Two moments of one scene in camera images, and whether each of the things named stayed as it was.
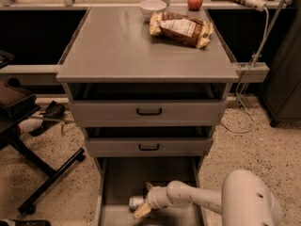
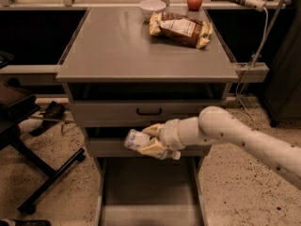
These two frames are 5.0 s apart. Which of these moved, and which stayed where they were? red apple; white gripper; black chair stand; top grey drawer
Moved: white gripper
Stayed: red apple; black chair stand; top grey drawer
